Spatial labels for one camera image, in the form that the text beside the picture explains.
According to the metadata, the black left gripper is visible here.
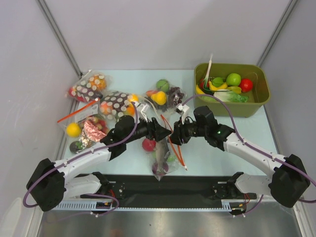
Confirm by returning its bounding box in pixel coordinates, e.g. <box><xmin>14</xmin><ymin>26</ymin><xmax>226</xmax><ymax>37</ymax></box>
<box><xmin>123</xmin><ymin>114</ymin><xmax>171</xmax><ymax>144</ymax></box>

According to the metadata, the red fake apple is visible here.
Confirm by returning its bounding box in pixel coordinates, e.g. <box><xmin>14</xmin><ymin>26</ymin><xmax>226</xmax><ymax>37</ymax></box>
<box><xmin>142</xmin><ymin>138</ymin><xmax>156</xmax><ymax>152</ymax></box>

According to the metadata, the grey fake fish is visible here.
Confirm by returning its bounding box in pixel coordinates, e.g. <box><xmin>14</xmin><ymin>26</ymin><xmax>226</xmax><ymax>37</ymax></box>
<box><xmin>156</xmin><ymin>138</ymin><xmax>170</xmax><ymax>164</ymax></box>

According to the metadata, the clear orange-zip plastic bag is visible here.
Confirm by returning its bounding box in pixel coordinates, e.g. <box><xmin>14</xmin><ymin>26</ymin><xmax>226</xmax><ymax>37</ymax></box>
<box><xmin>142</xmin><ymin>115</ymin><xmax>190</xmax><ymax>182</ymax></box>

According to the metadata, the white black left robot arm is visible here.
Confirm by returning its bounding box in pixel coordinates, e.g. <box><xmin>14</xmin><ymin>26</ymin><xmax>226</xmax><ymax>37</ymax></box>
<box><xmin>23</xmin><ymin>116</ymin><xmax>171</xmax><ymax>212</ymax></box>

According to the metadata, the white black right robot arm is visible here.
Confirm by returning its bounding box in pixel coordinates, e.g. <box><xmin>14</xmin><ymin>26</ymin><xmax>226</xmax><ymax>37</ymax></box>
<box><xmin>170</xmin><ymin>104</ymin><xmax>311</xmax><ymax>208</ymax></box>

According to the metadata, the yellow fake pear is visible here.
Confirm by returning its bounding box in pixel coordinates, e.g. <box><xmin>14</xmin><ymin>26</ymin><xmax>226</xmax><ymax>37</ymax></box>
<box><xmin>151</xmin><ymin>91</ymin><xmax>167</xmax><ymax>105</ymax></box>

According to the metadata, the purple fake onion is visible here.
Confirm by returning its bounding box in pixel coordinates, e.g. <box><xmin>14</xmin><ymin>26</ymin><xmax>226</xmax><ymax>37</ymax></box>
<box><xmin>152</xmin><ymin>162</ymin><xmax>169</xmax><ymax>175</ymax></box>

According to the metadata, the clear bag with grapes pear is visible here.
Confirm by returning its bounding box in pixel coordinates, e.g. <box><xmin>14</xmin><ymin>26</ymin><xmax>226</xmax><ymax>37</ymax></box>
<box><xmin>144</xmin><ymin>79</ymin><xmax>187</xmax><ymax>118</ymax></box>

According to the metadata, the polka dot bag middle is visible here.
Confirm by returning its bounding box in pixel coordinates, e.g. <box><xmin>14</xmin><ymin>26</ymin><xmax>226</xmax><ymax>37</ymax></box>
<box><xmin>100</xmin><ymin>90</ymin><xmax>139</xmax><ymax>121</ymax></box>

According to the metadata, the polka dot bag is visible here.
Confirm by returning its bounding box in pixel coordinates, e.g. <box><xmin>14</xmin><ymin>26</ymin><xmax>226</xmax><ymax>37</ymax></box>
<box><xmin>66</xmin><ymin>70</ymin><xmax>113</xmax><ymax>103</ymax></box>
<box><xmin>100</xmin><ymin>90</ymin><xmax>139</xmax><ymax>121</ymax></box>

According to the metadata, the yellow fake banana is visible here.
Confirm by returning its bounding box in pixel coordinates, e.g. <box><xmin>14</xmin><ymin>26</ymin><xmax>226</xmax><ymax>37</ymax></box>
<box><xmin>196</xmin><ymin>82</ymin><xmax>228</xmax><ymax>96</ymax></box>

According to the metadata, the fake green onion stalk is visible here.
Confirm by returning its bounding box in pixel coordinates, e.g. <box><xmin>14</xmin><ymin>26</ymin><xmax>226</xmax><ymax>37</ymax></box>
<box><xmin>203</xmin><ymin>53</ymin><xmax>213</xmax><ymax>87</ymax></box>

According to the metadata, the fake napa cabbage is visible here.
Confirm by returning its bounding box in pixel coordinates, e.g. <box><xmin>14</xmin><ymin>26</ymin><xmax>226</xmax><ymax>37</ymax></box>
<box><xmin>214</xmin><ymin>91</ymin><xmax>248</xmax><ymax>103</ymax></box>

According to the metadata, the orange-zip bag with lemon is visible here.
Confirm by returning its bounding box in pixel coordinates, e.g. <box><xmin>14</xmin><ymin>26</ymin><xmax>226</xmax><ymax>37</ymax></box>
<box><xmin>57</xmin><ymin>99</ymin><xmax>109</xmax><ymax>154</ymax></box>

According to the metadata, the green fake apple in bin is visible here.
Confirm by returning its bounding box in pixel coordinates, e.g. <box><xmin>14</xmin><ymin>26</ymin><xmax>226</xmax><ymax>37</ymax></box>
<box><xmin>226</xmin><ymin>73</ymin><xmax>241</xmax><ymax>86</ymax></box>

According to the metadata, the polka dot bag far left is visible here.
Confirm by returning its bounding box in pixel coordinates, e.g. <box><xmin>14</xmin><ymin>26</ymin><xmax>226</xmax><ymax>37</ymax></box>
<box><xmin>66</xmin><ymin>70</ymin><xmax>113</xmax><ymax>103</ymax></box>

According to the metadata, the red fake tomato in bin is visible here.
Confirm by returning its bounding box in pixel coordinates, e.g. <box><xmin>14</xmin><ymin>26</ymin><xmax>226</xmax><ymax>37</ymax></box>
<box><xmin>239</xmin><ymin>78</ymin><xmax>253</xmax><ymax>93</ymax></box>

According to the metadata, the yellow fake lemon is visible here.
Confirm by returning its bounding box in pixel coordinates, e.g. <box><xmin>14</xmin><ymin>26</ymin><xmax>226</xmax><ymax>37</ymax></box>
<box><xmin>66</xmin><ymin>122</ymin><xmax>81</xmax><ymax>138</ymax></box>

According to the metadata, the olive green plastic bin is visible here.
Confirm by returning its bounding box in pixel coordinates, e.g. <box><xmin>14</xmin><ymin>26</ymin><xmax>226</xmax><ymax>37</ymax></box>
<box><xmin>194</xmin><ymin>63</ymin><xmax>270</xmax><ymax>118</ymax></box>

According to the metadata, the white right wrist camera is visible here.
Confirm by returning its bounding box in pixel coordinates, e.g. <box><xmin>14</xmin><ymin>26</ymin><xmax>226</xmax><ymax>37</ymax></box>
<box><xmin>176</xmin><ymin>104</ymin><xmax>190</xmax><ymax>121</ymax></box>

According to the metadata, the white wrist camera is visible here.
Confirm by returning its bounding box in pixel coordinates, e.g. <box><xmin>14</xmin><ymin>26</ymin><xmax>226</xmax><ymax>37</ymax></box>
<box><xmin>176</xmin><ymin>104</ymin><xmax>190</xmax><ymax>121</ymax></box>
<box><xmin>135</xmin><ymin>102</ymin><xmax>149</xmax><ymax>122</ymax></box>

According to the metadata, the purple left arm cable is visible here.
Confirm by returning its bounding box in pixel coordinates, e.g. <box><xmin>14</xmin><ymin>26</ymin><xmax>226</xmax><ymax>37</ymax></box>
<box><xmin>23</xmin><ymin>101</ymin><xmax>139</xmax><ymax>208</ymax></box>

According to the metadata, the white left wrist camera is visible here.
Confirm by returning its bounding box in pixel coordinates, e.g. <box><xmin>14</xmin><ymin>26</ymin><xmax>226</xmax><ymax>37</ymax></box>
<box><xmin>135</xmin><ymin>102</ymin><xmax>149</xmax><ymax>122</ymax></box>

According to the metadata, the white cable duct strip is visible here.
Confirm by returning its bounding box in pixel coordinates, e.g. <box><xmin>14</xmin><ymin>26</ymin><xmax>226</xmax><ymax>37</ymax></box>
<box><xmin>54</xmin><ymin>197</ymin><xmax>246</xmax><ymax>212</ymax></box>

